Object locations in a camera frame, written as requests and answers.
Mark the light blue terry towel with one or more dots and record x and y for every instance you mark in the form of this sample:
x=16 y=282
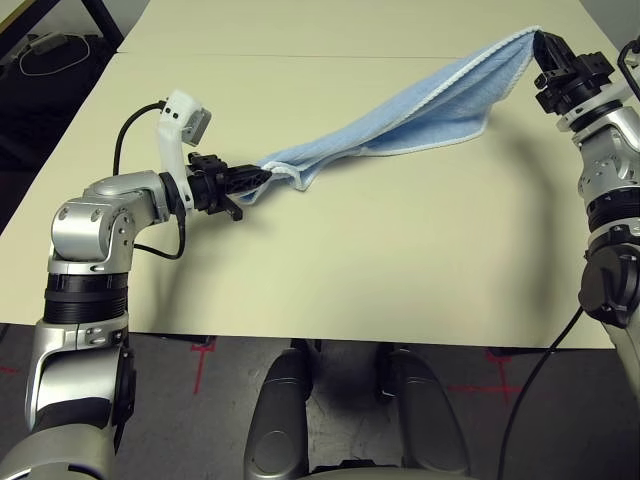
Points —
x=425 y=110

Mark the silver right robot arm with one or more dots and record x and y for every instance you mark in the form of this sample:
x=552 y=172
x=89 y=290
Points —
x=605 y=165

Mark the black framed side table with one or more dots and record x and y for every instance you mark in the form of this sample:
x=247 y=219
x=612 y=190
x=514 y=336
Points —
x=107 y=25

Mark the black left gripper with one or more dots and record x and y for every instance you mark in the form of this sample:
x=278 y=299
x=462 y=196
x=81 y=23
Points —
x=207 y=185

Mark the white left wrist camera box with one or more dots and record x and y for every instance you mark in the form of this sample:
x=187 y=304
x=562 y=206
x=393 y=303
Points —
x=177 y=107

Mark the grey power adapter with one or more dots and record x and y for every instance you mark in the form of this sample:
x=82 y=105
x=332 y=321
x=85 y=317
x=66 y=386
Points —
x=47 y=44

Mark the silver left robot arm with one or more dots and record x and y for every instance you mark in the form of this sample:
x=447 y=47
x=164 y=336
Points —
x=90 y=225

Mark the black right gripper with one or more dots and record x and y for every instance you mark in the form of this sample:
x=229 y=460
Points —
x=575 y=82

